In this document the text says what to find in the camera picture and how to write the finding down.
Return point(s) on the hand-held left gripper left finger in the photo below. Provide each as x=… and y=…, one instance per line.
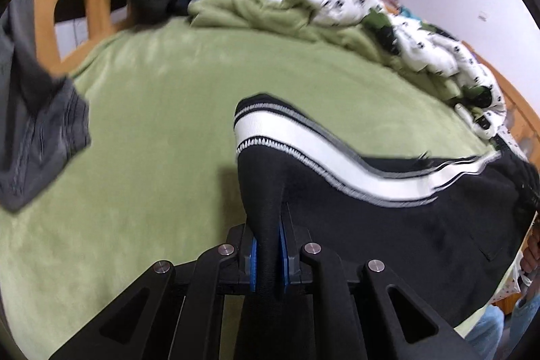
x=198, y=301

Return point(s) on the green fleece bed sheet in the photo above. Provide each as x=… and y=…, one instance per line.
x=147, y=111

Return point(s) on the black pants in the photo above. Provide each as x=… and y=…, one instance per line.
x=400, y=237

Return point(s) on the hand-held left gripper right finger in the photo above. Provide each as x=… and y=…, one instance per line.
x=333, y=301

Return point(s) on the person's right hand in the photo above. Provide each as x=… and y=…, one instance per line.
x=531, y=254

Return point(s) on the white floral quilt green lining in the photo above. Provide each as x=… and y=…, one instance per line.
x=337, y=1

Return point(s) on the person's blue jeans leg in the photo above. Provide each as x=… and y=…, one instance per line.
x=502, y=326

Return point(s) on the grey denim garment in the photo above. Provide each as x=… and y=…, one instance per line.
x=29, y=119

